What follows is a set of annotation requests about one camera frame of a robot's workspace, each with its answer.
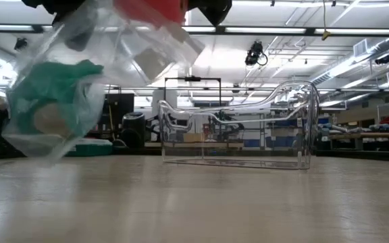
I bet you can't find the clear plastic bin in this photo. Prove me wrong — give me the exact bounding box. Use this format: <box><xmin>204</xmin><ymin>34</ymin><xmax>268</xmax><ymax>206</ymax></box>
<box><xmin>157</xmin><ymin>80</ymin><xmax>321</xmax><ymax>171</ymax></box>

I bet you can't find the yellow hanging tag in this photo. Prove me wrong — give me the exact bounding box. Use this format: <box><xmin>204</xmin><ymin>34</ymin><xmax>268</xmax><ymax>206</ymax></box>
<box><xmin>321</xmin><ymin>0</ymin><xmax>332</xmax><ymax>41</ymax></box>

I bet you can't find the black ceiling camera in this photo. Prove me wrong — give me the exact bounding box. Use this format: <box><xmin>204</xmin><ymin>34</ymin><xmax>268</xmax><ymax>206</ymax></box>
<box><xmin>244</xmin><ymin>40</ymin><xmax>269</xmax><ymax>67</ymax></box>
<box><xmin>14</xmin><ymin>37</ymin><xmax>29</xmax><ymax>52</ymax></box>

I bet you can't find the black overhead light bar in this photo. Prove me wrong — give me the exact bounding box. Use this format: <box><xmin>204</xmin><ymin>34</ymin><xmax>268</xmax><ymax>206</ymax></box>
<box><xmin>0</xmin><ymin>24</ymin><xmax>389</xmax><ymax>36</ymax></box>

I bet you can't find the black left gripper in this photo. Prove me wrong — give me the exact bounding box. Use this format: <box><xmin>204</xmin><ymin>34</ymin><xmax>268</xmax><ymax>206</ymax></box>
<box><xmin>22</xmin><ymin>0</ymin><xmax>87</xmax><ymax>24</ymax></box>

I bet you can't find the black rectangular stand frame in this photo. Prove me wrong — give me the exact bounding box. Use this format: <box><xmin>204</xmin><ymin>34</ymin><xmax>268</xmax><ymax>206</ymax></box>
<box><xmin>163</xmin><ymin>76</ymin><xmax>222</xmax><ymax>104</ymax></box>

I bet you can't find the teal bandage roll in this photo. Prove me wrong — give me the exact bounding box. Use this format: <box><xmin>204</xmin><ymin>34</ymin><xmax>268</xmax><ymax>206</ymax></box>
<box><xmin>7</xmin><ymin>59</ymin><xmax>105</xmax><ymax>140</ymax></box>

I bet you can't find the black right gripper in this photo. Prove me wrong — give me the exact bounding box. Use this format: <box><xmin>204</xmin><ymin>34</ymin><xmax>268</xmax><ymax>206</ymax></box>
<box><xmin>187</xmin><ymin>0</ymin><xmax>233</xmax><ymax>28</ymax></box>

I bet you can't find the black monitor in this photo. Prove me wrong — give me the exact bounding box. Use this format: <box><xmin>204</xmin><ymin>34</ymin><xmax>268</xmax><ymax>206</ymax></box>
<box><xmin>103</xmin><ymin>93</ymin><xmax>135</xmax><ymax>125</ymax></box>

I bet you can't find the clear plastic bag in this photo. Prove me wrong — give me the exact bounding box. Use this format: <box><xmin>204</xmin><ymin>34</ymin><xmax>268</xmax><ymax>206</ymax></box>
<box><xmin>2</xmin><ymin>0</ymin><xmax>206</xmax><ymax>162</ymax></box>

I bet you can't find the teal wipes pack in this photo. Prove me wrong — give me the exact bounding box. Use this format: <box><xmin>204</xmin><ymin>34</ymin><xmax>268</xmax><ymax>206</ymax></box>
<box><xmin>64</xmin><ymin>137</ymin><xmax>114</xmax><ymax>157</ymax></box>

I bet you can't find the pink elastic bandage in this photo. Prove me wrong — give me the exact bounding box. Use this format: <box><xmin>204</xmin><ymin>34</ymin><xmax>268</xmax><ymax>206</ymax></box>
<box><xmin>113</xmin><ymin>0</ymin><xmax>189</xmax><ymax>29</ymax></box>

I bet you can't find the wooden workbench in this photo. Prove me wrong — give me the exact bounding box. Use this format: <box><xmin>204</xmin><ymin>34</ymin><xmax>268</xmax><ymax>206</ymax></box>
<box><xmin>328</xmin><ymin>131</ymin><xmax>389</xmax><ymax>151</ymax></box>

